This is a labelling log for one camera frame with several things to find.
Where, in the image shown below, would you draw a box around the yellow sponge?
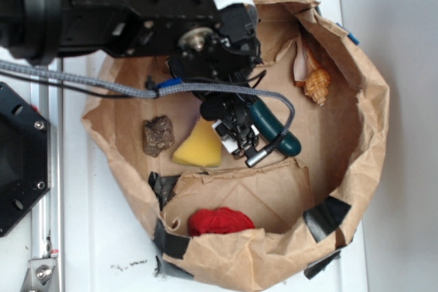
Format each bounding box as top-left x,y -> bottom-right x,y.
172,118 -> 222,167

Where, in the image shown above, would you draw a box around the metal corner bracket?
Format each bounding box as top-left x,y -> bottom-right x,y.
21,258 -> 59,292

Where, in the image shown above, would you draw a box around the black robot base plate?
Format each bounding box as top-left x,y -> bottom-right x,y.
1,82 -> 50,237

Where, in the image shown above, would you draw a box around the grey braided cable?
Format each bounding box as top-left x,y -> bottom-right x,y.
0,59 -> 296,142

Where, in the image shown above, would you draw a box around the brown paper bag bin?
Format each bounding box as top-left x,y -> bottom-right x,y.
82,0 -> 389,291

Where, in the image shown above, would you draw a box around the red crumpled cloth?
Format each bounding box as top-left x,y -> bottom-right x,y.
188,207 -> 255,237

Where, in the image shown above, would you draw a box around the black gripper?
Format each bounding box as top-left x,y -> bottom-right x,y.
200,92 -> 268,168

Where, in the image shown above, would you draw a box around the white tray board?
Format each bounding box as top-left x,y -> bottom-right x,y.
60,0 -> 368,291

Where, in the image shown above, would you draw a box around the orange conch seashell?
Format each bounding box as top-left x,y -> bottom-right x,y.
293,37 -> 331,106

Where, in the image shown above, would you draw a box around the brown rock chunk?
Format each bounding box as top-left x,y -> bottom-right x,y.
143,116 -> 175,157

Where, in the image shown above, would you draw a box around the aluminium extrusion rail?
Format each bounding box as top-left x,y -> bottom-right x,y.
29,55 -> 65,292

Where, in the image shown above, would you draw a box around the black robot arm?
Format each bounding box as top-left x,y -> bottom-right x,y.
1,0 -> 279,167

